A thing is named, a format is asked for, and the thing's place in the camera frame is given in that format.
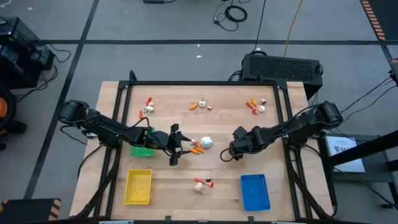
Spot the coiled black cable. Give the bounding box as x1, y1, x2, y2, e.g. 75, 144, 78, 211
213, 0, 249, 32

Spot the large white garlic bulb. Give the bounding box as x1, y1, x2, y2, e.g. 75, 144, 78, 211
199, 136, 214, 149

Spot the orange black vacuum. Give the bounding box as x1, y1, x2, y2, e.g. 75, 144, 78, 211
0, 85, 28, 152

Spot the green plastic basket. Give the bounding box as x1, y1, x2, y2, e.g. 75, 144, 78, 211
129, 126, 155, 158

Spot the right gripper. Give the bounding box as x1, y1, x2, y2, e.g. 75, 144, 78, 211
229, 125, 261, 162

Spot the black aluminium table frame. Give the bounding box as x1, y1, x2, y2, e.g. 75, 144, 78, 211
74, 70, 335, 223

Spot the black equipment stack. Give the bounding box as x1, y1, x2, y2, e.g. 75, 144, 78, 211
0, 16, 56, 90

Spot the white paper sign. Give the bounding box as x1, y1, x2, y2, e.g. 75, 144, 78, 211
325, 136, 366, 174

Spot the hazard striped black platform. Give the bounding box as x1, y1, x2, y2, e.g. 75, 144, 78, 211
0, 198, 62, 224

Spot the yellow plastic basket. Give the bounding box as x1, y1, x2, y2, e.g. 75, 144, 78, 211
123, 168, 154, 206

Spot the hazard striped black mat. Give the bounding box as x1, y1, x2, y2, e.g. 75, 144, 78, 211
359, 0, 398, 42

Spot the black power cable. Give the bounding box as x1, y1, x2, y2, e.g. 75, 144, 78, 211
251, 0, 267, 54

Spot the black perforated computer tower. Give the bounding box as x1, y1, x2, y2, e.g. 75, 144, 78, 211
241, 53, 324, 100

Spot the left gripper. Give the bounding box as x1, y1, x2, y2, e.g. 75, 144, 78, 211
154, 123, 193, 166

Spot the black side stand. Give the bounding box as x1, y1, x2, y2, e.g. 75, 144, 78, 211
317, 132, 398, 212

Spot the yellow cable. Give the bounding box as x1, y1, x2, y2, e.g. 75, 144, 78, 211
283, 0, 304, 58

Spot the blue plastic basket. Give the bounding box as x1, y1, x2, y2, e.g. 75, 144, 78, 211
239, 173, 272, 212

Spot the thin black floor cable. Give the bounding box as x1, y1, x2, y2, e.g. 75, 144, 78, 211
341, 84, 398, 125
340, 76, 398, 114

